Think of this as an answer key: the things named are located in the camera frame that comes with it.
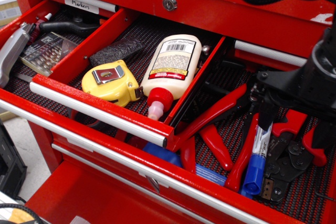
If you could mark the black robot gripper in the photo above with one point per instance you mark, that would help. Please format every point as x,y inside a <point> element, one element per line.
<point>310,89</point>

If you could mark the blue white marker pen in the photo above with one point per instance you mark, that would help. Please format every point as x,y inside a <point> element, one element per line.
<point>255,170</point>

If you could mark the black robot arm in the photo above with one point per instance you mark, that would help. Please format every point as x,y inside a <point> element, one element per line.
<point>323,52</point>

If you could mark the wide red open drawer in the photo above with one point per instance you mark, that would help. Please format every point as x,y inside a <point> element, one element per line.
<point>101,174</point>

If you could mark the small red open drawer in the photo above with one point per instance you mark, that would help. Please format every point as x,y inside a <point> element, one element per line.
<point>64,84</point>

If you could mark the silver round drawer lock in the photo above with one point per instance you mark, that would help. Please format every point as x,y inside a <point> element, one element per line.
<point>169,5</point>

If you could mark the black hex key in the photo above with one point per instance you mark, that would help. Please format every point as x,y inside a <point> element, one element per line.
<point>325,196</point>

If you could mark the white glue bottle red cap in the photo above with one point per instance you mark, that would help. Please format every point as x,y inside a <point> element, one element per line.
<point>170,72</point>

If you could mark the blue plastic tool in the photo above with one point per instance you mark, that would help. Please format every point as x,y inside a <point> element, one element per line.
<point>210,160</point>

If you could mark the red metal tool chest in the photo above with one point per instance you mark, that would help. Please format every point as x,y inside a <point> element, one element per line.
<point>289,26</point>

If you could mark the yellow tape measure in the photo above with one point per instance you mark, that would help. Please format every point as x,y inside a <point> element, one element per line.
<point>113,82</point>

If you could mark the black textured sanding block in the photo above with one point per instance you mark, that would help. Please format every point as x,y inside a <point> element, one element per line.
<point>118,50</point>

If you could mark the white markers label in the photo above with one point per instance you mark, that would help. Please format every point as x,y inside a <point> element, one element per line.
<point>83,6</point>

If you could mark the drill bit set case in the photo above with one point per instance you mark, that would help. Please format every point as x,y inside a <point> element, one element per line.
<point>46,52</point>

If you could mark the small red threadlocker bottle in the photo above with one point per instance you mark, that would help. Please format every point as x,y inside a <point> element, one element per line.
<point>36,31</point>

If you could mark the black box on floor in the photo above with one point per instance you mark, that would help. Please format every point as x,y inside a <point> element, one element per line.
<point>13,169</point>

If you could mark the silver utility knife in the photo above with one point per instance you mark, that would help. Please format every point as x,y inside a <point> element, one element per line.
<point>12,50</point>

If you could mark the red handled crimping tool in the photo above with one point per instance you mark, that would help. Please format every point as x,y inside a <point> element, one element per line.
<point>288,158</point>

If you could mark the red handled wire stripper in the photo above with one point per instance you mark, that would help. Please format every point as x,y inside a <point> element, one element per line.
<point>233,103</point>

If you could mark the black handled pliers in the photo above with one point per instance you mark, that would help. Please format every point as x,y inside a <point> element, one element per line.
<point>81,25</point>

